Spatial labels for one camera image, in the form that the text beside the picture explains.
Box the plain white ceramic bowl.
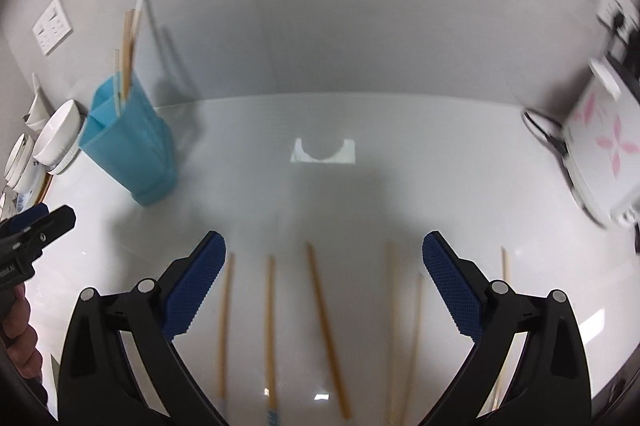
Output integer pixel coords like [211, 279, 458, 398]
[34, 99, 83, 164]

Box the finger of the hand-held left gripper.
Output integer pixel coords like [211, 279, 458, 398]
[12, 206, 77, 259]
[0, 203, 50, 238]

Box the gold rimmed white bowl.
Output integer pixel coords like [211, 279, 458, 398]
[4, 133, 38, 182]

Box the black power cord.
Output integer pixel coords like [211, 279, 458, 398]
[522, 107, 571, 157]

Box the white plastic stick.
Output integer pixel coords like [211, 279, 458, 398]
[129, 0, 147, 80]

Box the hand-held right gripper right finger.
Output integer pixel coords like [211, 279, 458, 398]
[422, 230, 593, 426]

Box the long wooden chopstick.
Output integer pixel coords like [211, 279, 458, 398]
[121, 10, 131, 101]

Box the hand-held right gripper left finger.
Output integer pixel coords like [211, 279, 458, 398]
[57, 230, 228, 426]

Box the round wooden board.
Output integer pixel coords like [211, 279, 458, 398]
[31, 170, 53, 203]

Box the white floral rice cooker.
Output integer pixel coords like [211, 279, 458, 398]
[562, 56, 640, 227]

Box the set of wooden chopsticks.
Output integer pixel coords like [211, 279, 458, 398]
[217, 243, 511, 426]

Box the white ribbed plate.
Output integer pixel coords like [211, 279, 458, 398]
[47, 116, 88, 175]

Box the blue plastic utensil holder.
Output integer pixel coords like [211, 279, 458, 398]
[80, 74, 178, 207]

